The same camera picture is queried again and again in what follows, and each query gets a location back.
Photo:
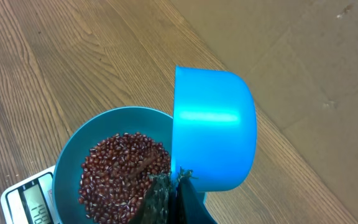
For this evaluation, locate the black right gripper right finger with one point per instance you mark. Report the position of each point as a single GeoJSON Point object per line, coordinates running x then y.
{"type": "Point", "coordinates": [189, 209]}

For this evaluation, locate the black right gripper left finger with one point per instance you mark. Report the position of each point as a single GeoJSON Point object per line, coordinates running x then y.
{"type": "Point", "coordinates": [156, 204]}

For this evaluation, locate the blue plastic measuring scoop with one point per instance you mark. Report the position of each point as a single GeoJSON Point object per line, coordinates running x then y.
{"type": "Point", "coordinates": [214, 129]}

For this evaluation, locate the red beans in bowl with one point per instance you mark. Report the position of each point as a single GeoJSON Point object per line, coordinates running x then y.
{"type": "Point", "coordinates": [116, 176]}

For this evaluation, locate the blue metal bowl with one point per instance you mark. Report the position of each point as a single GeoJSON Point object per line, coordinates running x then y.
{"type": "Point", "coordinates": [132, 119]}

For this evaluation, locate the white digital kitchen scale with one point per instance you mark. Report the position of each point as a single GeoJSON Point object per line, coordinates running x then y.
{"type": "Point", "coordinates": [30, 201]}

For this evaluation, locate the brown cardboard panel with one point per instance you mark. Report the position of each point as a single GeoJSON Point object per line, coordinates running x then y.
{"type": "Point", "coordinates": [300, 61]}

